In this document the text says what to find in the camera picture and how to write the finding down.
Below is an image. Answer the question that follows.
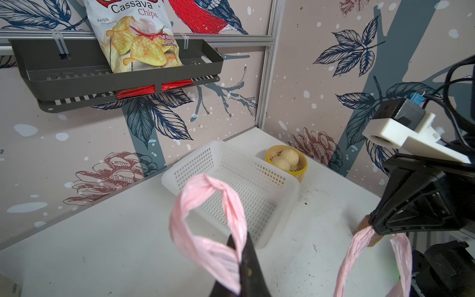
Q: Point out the yellow bamboo steamer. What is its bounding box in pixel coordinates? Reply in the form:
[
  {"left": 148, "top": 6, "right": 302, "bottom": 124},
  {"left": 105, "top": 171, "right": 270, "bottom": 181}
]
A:
[{"left": 265, "top": 146, "right": 308, "bottom": 183}]

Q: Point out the Chuba cassava chips bag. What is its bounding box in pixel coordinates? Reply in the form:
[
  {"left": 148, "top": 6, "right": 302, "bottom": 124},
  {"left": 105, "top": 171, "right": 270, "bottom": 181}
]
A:
[{"left": 84, "top": 0, "right": 183, "bottom": 73}]

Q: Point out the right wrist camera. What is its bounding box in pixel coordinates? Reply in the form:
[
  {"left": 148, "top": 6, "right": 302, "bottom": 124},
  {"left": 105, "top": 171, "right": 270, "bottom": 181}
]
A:
[{"left": 362, "top": 98, "right": 472, "bottom": 164}]

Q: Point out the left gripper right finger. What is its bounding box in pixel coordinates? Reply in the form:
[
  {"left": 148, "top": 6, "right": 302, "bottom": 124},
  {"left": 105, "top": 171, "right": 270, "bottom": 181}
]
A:
[{"left": 240, "top": 233, "right": 271, "bottom": 297}]

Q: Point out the white bun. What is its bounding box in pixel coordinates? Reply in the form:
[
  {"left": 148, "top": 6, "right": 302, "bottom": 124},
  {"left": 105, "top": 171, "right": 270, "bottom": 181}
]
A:
[
  {"left": 280, "top": 148, "right": 299, "bottom": 167},
  {"left": 271, "top": 156, "right": 291, "bottom": 172}
]

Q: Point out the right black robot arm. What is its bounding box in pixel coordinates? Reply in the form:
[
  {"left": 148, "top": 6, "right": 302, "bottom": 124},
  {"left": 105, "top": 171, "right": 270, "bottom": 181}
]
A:
[{"left": 364, "top": 57, "right": 475, "bottom": 297}]

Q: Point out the white perforated plastic basket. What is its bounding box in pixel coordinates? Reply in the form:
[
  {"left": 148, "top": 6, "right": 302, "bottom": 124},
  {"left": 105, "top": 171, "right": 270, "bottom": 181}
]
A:
[{"left": 162, "top": 141, "right": 300, "bottom": 251}]

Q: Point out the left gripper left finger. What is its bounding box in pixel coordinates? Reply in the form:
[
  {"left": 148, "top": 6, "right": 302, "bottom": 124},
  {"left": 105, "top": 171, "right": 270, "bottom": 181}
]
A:
[{"left": 209, "top": 235, "right": 241, "bottom": 297}]

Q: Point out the left white bun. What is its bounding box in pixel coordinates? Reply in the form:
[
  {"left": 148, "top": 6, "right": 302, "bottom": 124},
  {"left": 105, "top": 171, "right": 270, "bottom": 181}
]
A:
[{"left": 271, "top": 156, "right": 291, "bottom": 172}]

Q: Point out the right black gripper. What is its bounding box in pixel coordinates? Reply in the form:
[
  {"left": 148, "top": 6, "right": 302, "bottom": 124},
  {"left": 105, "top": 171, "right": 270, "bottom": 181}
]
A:
[{"left": 369, "top": 153, "right": 475, "bottom": 235}]

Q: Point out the right white bun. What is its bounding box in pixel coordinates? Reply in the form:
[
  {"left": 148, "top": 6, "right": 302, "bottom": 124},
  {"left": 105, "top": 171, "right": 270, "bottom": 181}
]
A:
[{"left": 280, "top": 148, "right": 299, "bottom": 167}]

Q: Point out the pink plastic bag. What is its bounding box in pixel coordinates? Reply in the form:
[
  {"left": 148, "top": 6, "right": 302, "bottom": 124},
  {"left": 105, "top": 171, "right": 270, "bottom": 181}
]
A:
[{"left": 168, "top": 173, "right": 413, "bottom": 297}]

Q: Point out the black wall basket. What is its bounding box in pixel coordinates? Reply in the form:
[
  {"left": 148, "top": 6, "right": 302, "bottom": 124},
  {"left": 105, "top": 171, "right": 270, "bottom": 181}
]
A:
[{"left": 10, "top": 39, "right": 223, "bottom": 113}]

